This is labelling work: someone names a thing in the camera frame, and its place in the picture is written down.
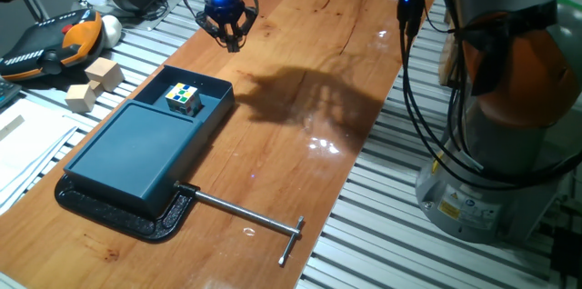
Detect black orange teach pendant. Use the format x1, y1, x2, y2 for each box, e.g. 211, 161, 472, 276
0, 8, 105, 82

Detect white-faced puzzle cube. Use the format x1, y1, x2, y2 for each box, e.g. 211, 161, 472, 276
164, 82, 204, 117

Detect medium wooden cube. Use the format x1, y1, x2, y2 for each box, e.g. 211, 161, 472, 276
65, 83, 96, 114

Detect large wooden cube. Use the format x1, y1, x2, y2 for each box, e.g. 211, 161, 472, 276
84, 56, 125, 94

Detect black keyboard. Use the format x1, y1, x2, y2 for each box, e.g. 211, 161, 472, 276
0, 78, 23, 109

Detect black strap on arm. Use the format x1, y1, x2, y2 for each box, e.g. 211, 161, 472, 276
449, 0, 558, 95

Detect steel clamp screw with T-bar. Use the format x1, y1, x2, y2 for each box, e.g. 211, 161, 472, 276
175, 182, 305, 266

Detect black C-clamp frame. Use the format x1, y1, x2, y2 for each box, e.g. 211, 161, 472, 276
54, 173, 201, 243

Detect black cable with blue-lit plug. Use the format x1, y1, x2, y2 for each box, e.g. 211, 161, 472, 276
397, 0, 582, 190

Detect white rounded plastic object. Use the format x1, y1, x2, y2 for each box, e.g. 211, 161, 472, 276
100, 15, 123, 49

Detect teal metal drawer cabinet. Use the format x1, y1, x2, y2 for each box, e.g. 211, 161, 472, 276
63, 99, 205, 220

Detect glossy wooden board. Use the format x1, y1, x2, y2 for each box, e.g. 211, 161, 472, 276
0, 0, 436, 289

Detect small flat wooden block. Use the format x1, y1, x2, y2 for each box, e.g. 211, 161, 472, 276
0, 115, 26, 141

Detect white paper stack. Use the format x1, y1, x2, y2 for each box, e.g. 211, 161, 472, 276
0, 97, 81, 215

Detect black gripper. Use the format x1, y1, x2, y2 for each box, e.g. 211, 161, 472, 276
196, 0, 258, 53

